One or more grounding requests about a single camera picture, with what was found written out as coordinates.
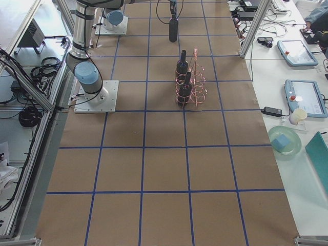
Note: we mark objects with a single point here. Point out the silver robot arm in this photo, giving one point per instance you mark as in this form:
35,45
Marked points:
78,59
115,22

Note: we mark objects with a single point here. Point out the dark wine bottle upright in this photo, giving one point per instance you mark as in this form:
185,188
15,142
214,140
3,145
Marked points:
181,67

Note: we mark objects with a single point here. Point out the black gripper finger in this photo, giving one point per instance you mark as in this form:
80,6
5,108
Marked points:
173,7

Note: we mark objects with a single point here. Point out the blue teach pendant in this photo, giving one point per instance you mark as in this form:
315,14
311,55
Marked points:
296,53
305,94

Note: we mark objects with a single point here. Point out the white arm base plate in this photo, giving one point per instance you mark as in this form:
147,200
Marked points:
104,28
105,101

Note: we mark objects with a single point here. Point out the green glass plate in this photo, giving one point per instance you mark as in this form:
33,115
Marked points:
294,147

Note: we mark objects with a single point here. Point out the white paper cup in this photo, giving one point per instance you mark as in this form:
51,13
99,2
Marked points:
297,115

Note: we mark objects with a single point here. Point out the dark wine bottle under handle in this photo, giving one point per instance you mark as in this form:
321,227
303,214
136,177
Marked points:
185,90

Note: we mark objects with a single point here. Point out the aluminium frame post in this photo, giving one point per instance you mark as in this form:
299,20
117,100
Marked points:
259,15

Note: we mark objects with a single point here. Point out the dark wine bottle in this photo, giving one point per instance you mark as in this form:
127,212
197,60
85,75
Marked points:
173,28
181,67
185,90

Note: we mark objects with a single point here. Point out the grey metal box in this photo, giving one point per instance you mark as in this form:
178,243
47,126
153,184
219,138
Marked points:
32,38

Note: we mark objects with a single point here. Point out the blue teach pendant upper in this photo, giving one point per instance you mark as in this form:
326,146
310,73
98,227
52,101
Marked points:
296,53

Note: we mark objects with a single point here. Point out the blue teach pendant lower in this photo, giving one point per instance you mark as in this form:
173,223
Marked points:
305,94

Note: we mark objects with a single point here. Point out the teal flat box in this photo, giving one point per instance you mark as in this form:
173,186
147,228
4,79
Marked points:
317,151

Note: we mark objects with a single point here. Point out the black adapter on table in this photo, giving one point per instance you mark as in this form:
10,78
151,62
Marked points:
271,111

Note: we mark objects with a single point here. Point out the blue foam block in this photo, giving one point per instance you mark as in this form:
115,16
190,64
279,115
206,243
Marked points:
280,142

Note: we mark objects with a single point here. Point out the black small device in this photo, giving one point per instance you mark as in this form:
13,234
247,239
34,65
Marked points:
265,41

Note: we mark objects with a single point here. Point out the copper wire wine basket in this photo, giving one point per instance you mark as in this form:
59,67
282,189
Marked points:
199,92

